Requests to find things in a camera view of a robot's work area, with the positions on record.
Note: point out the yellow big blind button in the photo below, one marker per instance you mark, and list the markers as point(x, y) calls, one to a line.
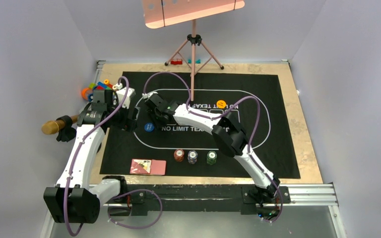
point(221, 104)

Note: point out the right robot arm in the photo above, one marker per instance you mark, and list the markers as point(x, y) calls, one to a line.
point(228, 134)

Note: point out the playing card deck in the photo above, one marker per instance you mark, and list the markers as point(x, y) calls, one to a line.
point(148, 167)

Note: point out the aluminium rail frame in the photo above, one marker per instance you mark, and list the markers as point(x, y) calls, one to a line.
point(225, 194)

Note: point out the black poker table mat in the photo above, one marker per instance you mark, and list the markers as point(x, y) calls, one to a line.
point(263, 117)

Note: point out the blue poker chip stack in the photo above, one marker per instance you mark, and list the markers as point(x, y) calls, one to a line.
point(192, 157)

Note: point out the pink music stand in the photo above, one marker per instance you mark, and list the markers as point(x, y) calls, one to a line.
point(163, 13)

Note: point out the gold microphone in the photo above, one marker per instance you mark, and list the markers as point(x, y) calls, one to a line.
point(54, 126)

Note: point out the blue small blind button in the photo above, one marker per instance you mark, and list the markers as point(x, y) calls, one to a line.
point(149, 127)

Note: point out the orange tape roll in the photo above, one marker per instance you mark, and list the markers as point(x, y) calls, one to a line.
point(87, 94)

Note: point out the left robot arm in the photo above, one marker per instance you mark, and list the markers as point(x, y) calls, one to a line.
point(72, 199)

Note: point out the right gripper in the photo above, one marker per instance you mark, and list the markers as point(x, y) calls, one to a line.
point(158, 123)

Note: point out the red toy block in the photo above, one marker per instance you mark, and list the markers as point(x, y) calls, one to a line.
point(176, 61)

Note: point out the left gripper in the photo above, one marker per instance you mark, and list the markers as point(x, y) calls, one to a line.
point(126, 124)

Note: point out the red poker chip stack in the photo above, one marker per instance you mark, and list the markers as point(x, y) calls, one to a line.
point(179, 155)

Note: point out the green poker chip stack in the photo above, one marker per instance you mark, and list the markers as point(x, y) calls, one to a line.
point(211, 157)

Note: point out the colourful toy block stack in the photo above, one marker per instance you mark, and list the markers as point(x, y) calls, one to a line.
point(101, 85)

